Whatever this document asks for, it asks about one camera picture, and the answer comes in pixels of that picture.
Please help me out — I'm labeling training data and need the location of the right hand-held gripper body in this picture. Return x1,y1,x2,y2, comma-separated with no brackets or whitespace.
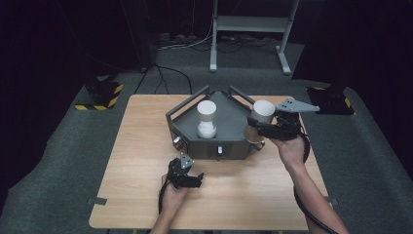
272,97,321,142

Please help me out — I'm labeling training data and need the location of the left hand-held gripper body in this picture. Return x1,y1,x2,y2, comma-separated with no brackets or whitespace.
167,151,197,190

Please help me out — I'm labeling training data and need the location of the dark grey corner rack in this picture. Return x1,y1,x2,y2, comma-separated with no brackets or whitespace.
165,85,271,162

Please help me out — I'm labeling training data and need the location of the white waisted jar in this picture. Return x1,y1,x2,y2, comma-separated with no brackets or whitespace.
196,99,218,139

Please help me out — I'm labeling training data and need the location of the person's left hand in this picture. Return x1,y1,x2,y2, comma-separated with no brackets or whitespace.
160,174,192,215

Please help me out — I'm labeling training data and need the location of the person's right hand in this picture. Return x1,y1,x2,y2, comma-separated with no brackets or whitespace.
268,134,309,173

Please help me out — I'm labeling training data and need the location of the black base with hazard stripes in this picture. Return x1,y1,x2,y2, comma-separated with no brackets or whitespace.
74,74,125,112
305,85,357,117

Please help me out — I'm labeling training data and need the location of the grey metal stand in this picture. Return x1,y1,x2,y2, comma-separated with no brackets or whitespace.
208,0,300,77

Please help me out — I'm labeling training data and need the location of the black power strip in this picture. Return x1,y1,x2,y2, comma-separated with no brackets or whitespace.
158,31,200,47

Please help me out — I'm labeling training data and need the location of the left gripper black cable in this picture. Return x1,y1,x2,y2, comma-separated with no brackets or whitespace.
157,179,172,216

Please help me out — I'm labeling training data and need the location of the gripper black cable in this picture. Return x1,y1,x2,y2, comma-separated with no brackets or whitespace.
292,132,341,234
157,179,172,216

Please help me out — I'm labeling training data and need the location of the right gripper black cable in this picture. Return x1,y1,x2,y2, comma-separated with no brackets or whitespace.
292,132,341,234

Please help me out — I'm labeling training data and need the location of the black floor cable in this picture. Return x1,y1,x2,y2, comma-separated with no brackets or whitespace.
153,62,194,96

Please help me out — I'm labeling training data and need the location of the white floor cable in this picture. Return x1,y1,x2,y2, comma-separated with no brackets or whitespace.
158,19,214,52

